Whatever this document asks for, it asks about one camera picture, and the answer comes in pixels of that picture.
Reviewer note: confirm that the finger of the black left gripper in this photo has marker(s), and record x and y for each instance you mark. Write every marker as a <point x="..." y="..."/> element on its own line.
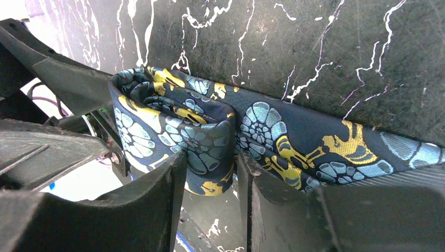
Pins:
<point x="81" y="88"/>
<point x="34" y="155"/>

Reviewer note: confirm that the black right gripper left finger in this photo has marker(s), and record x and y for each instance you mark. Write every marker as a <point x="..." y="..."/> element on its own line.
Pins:
<point x="140" y="216"/>

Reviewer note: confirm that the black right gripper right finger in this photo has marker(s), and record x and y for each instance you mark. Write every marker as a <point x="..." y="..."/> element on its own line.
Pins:
<point x="395" y="213"/>

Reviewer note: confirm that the blue floral tie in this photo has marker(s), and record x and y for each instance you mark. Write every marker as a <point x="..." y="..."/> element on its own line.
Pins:
<point x="159" y="112"/>

